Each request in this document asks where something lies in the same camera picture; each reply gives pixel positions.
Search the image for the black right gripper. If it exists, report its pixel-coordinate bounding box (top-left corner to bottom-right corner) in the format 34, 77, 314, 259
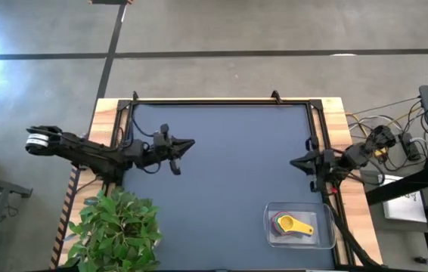
290, 136, 340, 193

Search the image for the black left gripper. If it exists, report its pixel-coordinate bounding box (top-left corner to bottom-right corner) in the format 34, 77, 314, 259
147, 123, 197, 177

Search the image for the yellow measuring cup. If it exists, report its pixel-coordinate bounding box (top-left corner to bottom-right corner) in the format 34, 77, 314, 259
277, 215, 315, 236

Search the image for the purple measuring cup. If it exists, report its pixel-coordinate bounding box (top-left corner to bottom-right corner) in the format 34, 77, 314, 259
271, 211, 294, 238

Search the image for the clear plastic basket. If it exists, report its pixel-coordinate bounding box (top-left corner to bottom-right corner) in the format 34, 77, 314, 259
262, 202, 337, 250

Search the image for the dark grey table mat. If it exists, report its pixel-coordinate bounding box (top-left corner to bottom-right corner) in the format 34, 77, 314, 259
123, 104, 336, 270

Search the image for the black diagonal metal bar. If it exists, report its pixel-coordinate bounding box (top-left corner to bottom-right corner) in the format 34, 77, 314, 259
364, 165, 428, 207

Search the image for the black power strip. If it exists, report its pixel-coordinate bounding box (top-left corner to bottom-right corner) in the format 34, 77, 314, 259
399, 131, 422, 162

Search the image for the white paper sheet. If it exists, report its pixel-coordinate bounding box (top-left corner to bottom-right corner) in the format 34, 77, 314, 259
378, 174, 428, 224

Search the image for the green leafy plant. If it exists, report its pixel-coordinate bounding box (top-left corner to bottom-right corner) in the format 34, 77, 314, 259
64, 187, 164, 272

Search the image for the yellow black striped tape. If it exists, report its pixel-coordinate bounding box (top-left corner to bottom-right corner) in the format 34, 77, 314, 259
49, 165, 88, 270

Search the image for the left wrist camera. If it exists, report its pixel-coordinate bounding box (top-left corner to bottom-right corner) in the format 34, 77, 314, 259
152, 131, 170, 150

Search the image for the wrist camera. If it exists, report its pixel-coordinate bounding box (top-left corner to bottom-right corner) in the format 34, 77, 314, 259
152, 131, 170, 150
322, 150, 338, 168

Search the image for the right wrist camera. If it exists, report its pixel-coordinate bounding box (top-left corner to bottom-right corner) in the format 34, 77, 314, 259
322, 150, 338, 168

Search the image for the left camera cable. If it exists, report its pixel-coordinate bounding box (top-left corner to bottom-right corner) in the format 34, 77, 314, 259
130, 116, 163, 175

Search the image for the black metal table frame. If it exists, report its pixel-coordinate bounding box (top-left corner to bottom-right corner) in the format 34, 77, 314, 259
110, 98, 355, 270

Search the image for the thick black cable harness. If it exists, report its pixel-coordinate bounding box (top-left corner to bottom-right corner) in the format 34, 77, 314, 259
320, 181, 383, 270

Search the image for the yellow cable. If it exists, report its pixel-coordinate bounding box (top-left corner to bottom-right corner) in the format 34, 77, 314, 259
346, 108, 423, 130

